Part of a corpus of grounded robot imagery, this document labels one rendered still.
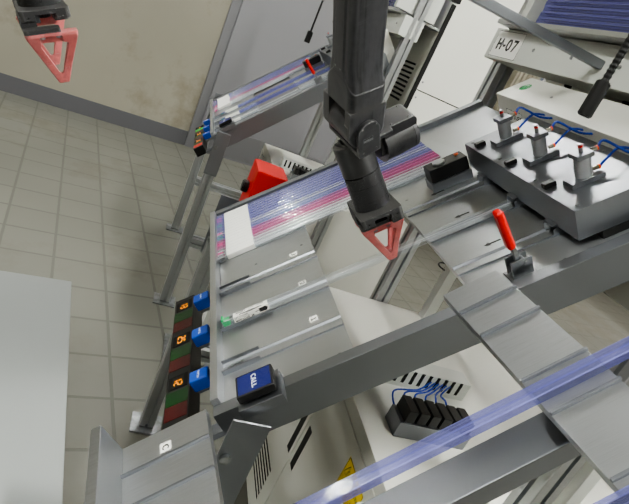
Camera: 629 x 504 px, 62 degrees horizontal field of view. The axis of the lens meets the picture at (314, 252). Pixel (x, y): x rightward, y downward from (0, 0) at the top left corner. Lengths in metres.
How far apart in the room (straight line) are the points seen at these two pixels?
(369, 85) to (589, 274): 0.38
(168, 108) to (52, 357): 3.64
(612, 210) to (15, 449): 0.83
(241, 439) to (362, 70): 0.47
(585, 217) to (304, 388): 0.43
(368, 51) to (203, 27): 3.73
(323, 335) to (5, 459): 0.43
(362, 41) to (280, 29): 3.82
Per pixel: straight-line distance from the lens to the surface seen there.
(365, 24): 0.65
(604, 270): 0.79
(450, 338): 0.73
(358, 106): 0.69
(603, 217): 0.80
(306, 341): 0.78
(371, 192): 0.79
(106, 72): 4.36
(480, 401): 1.33
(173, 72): 4.39
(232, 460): 0.72
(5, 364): 0.92
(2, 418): 0.84
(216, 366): 0.79
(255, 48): 4.44
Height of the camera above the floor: 1.19
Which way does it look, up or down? 21 degrees down
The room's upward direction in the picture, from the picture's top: 25 degrees clockwise
